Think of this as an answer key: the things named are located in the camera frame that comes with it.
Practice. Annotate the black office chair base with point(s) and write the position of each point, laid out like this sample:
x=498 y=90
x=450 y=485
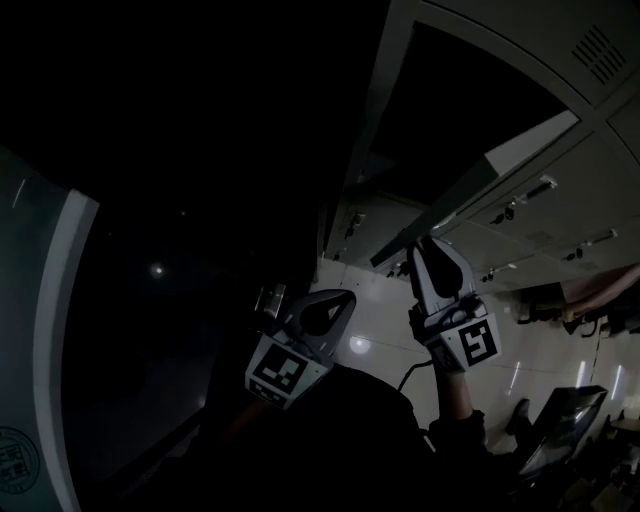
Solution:
x=555 y=315

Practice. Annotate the grey metal locker bank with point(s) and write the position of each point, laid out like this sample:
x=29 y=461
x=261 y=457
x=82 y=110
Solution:
x=615 y=165

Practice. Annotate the grey locker door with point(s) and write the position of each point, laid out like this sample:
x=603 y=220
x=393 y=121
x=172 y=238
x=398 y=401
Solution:
x=525 y=145

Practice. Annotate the dark framed monitor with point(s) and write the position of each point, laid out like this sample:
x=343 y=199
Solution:
x=565 y=430

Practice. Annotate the person's left forearm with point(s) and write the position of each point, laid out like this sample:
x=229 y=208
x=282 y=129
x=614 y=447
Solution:
x=252 y=412

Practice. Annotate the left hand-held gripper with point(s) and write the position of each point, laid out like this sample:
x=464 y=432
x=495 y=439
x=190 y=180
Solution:
x=280 y=370

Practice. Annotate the white door frame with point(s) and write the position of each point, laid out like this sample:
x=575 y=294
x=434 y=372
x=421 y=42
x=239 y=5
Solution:
x=55 y=300

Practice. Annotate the round printed sticker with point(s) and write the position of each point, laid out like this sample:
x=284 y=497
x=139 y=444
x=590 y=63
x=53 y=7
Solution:
x=17 y=460

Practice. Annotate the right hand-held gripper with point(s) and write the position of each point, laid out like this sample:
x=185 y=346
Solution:
x=477 y=345

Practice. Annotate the person's right forearm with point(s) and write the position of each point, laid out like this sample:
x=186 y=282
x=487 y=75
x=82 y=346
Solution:
x=455 y=400

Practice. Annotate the person's dark clothing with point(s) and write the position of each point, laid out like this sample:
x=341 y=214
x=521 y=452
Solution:
x=350 y=450

